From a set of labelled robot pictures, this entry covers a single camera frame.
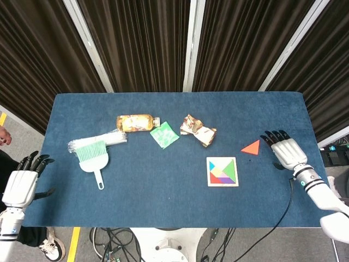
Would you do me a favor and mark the blue felt table cover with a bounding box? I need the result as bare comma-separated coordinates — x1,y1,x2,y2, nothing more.
21,91,341,229

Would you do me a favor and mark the black floor device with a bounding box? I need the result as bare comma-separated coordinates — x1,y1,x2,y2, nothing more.
320,144,349,167

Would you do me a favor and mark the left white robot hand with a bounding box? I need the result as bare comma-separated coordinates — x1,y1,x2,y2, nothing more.
2,151,55,211

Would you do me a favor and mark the green snack packet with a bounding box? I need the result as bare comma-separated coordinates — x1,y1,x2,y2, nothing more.
149,122,180,150

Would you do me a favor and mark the grey metal frame rail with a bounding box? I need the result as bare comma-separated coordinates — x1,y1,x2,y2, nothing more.
317,133,349,148

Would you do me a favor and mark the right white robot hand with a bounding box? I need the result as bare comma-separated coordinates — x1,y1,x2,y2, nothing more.
260,129,308,171

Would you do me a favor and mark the dark brown curtain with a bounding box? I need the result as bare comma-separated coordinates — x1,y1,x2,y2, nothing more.
77,0,191,93
266,0,349,142
192,0,318,93
0,0,107,135

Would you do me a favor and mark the bystander bare hand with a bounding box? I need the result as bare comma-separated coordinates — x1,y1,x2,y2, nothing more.
0,127,13,146

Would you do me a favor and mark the grey metal frame post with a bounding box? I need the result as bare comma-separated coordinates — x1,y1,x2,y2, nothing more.
62,0,115,93
258,0,331,92
182,0,206,93

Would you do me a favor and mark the crumpled beige snack wrapper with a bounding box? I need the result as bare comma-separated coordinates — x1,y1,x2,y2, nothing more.
179,114,218,148

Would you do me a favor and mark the mint green hand brush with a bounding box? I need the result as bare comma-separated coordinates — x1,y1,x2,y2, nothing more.
74,140,111,191

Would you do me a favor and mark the orange-red triangle piece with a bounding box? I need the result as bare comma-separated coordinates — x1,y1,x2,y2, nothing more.
240,139,261,157

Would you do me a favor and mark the black floor cable tangle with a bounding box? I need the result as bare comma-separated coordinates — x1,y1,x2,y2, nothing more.
200,228,238,262
91,228,144,262

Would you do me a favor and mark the clear plastic pack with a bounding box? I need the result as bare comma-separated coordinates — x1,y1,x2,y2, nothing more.
67,130,129,154

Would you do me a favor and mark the tangram puzzle tray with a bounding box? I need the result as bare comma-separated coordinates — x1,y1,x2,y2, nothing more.
206,157,240,188

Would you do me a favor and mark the amber tea bottle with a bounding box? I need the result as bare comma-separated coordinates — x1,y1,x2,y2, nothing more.
116,114,161,133

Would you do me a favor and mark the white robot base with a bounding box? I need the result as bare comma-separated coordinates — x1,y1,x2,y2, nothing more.
130,228,208,262

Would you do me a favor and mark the white sneaker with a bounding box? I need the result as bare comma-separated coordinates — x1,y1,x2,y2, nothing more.
39,228,66,261

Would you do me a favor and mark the green tangram piece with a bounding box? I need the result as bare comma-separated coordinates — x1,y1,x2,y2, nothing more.
221,159,236,183

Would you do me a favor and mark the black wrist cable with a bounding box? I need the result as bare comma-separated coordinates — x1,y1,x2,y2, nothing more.
237,177,296,260

